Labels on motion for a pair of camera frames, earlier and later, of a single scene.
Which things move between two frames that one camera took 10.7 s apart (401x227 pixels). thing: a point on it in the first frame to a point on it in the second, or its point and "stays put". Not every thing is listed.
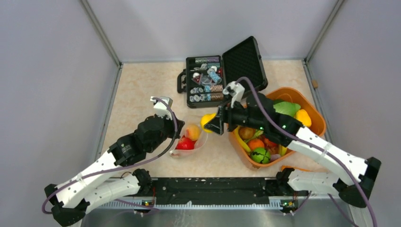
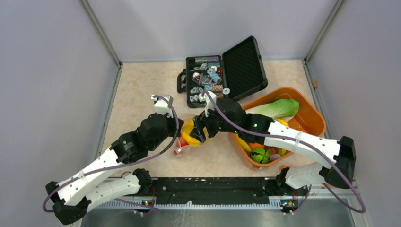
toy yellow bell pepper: x=302 y=116 to x=187 y=127
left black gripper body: x=168 y=131 stays put
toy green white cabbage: x=286 y=108 stays put
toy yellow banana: x=242 y=142 stays put
